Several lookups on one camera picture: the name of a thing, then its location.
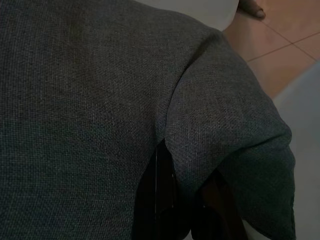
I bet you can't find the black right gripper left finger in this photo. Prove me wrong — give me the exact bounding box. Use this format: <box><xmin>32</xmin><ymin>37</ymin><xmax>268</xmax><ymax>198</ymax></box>
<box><xmin>134</xmin><ymin>138</ymin><xmax>192</xmax><ymax>240</ymax></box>

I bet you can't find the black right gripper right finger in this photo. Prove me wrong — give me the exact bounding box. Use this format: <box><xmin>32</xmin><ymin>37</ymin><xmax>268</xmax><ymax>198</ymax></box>
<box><xmin>197</xmin><ymin>171</ymin><xmax>249</xmax><ymax>240</ymax></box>

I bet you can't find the grey fabric pillow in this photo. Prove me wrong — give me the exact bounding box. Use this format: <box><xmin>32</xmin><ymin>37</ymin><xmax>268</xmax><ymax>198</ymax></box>
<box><xmin>0</xmin><ymin>0</ymin><xmax>297</xmax><ymax>240</ymax></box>

